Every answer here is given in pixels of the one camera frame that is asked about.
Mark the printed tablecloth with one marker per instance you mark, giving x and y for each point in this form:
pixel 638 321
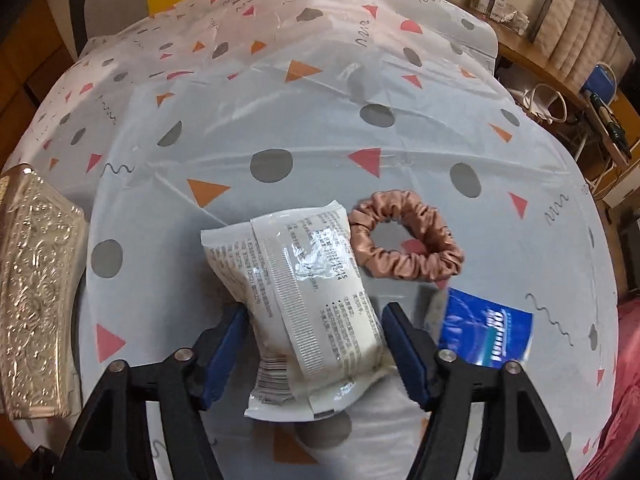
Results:
pixel 320 125

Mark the black chair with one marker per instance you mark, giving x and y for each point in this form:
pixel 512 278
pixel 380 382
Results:
pixel 82 10

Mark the gold embossed box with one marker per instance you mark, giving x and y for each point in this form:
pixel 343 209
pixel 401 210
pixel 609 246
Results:
pixel 35 290

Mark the black hair tool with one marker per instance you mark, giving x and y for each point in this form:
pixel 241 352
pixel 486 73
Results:
pixel 611 127

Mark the wooden desk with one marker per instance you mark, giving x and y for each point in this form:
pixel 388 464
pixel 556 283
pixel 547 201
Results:
pixel 545 70

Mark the beige curtain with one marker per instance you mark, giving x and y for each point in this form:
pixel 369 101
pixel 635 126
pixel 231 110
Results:
pixel 585 25

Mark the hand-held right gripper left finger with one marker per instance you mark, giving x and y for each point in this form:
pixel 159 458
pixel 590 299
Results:
pixel 222 360

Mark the white plastic packet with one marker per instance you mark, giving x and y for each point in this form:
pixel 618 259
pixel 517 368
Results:
pixel 300 300

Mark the pink satin scrunchie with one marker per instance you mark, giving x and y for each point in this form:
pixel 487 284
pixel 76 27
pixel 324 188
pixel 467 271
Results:
pixel 430 260

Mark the blue jug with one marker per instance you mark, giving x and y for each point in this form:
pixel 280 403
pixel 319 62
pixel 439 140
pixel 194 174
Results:
pixel 599 85

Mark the boxes on desk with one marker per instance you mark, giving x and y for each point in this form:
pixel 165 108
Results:
pixel 500 7

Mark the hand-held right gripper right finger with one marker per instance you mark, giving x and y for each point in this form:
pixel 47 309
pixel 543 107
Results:
pixel 407 355

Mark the red blanket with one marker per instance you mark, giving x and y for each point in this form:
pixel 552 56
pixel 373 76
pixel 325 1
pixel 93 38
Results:
pixel 620 400

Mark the blue packet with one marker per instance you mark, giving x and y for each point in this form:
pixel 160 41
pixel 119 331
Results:
pixel 485 330

